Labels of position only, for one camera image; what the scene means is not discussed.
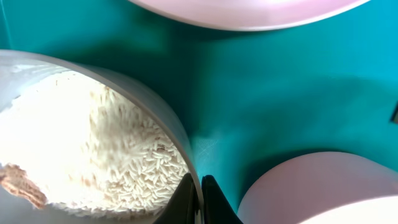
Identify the large white plate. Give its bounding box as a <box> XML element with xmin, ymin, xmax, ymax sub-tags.
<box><xmin>131</xmin><ymin>0</ymin><xmax>369</xmax><ymax>32</ymax></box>

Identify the white rice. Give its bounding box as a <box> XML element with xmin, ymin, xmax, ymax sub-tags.
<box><xmin>1</xmin><ymin>72</ymin><xmax>188</xmax><ymax>218</ymax></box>

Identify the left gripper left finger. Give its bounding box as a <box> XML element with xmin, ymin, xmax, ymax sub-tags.
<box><xmin>154</xmin><ymin>174</ymin><xmax>196</xmax><ymax>224</ymax></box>

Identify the grey rice bowl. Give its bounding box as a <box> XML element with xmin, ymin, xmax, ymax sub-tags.
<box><xmin>1</xmin><ymin>50</ymin><xmax>204</xmax><ymax>224</ymax></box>

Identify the teal serving tray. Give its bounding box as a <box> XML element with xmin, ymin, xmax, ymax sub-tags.
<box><xmin>1</xmin><ymin>0</ymin><xmax>397</xmax><ymax>209</ymax></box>

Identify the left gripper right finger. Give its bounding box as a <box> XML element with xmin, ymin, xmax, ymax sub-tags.
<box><xmin>201</xmin><ymin>175</ymin><xmax>243</xmax><ymax>224</ymax></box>

